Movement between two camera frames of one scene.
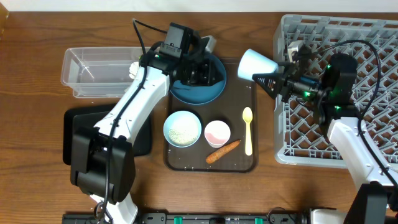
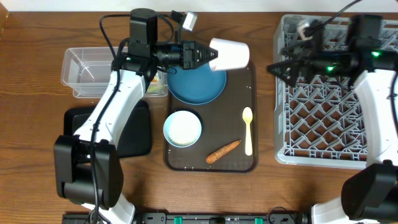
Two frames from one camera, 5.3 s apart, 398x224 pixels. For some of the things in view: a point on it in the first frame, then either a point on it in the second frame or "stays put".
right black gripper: [285, 83] → [304, 59]
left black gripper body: [189, 74] → [166, 58]
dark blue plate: [203, 94] stays put
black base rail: [270, 218] stays put
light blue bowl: [182, 129] stays put
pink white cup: [217, 133] → [232, 55]
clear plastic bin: [99, 72] stays put
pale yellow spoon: [247, 116] stays put
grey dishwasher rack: [299, 139] stays put
